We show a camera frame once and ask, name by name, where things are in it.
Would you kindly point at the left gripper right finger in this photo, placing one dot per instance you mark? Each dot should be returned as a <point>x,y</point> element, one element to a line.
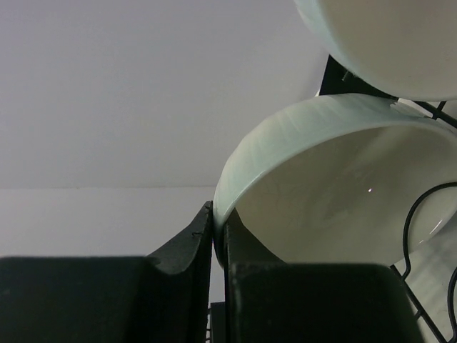
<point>268,300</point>

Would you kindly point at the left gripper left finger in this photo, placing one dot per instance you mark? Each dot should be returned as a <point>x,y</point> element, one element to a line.
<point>160,297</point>

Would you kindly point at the white bowl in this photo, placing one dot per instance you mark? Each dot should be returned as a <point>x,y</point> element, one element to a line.
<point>403,48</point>
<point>332,179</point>

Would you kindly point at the black wire dish rack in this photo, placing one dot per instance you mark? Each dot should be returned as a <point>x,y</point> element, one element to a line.
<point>429,272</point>

